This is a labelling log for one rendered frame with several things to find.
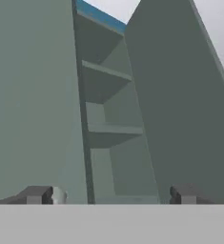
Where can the grey-green cabinet with shelves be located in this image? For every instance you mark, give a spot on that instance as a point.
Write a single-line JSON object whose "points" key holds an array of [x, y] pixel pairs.
{"points": [[112, 114]]}

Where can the grey-green cabinet door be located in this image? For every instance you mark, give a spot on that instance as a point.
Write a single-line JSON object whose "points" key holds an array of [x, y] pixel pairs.
{"points": [[34, 101], [183, 105]]}

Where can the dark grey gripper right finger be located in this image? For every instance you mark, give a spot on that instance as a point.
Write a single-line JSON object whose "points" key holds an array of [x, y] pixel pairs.
{"points": [[184, 194]]}

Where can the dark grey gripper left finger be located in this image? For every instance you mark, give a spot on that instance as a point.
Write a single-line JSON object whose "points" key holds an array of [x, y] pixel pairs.
{"points": [[37, 194]]}

